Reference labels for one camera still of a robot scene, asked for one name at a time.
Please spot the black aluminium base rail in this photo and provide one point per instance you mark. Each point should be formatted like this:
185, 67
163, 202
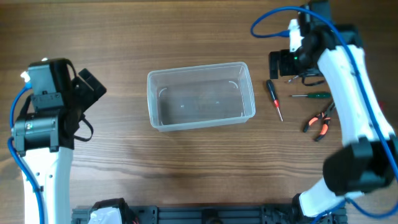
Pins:
264, 214

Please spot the red handled pliers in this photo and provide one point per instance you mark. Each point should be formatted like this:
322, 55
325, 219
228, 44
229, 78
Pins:
381, 105

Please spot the clear plastic container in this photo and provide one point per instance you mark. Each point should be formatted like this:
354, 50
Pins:
200, 96

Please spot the silver L-shaped socket wrench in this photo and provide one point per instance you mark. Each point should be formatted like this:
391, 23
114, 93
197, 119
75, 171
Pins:
293, 79

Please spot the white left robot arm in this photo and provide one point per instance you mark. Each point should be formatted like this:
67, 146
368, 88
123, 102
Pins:
44, 117

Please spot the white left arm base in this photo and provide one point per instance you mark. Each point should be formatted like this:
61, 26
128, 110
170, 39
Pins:
112, 211

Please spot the black red screwdriver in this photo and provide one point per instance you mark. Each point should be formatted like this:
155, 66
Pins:
271, 88

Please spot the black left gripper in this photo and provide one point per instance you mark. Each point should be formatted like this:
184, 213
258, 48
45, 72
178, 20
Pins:
99, 89

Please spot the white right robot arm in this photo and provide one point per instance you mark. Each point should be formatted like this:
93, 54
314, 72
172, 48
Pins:
368, 159

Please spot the green handled screwdriver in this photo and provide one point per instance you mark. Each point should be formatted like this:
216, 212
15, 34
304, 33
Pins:
319, 95

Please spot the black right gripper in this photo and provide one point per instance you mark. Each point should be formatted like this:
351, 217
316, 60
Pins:
283, 55

